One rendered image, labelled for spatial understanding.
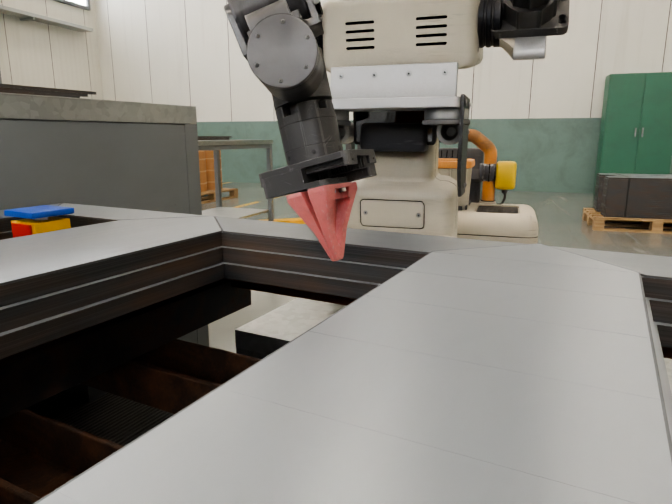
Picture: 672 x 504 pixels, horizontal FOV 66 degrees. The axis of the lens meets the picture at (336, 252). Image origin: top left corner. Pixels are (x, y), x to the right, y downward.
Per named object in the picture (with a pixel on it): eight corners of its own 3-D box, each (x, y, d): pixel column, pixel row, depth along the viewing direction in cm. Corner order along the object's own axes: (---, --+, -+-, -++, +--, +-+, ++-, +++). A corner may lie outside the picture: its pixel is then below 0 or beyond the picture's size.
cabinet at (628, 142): (597, 197, 863) (610, 73, 821) (593, 194, 908) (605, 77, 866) (666, 199, 832) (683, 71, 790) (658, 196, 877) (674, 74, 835)
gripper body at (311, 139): (350, 170, 46) (332, 86, 46) (260, 193, 51) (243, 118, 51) (379, 167, 52) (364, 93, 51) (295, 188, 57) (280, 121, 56)
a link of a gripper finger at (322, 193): (342, 263, 48) (320, 163, 47) (280, 273, 52) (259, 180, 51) (372, 250, 54) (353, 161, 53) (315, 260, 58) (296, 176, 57)
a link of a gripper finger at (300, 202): (365, 259, 47) (343, 156, 46) (300, 270, 50) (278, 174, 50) (394, 247, 53) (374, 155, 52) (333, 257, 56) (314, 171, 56)
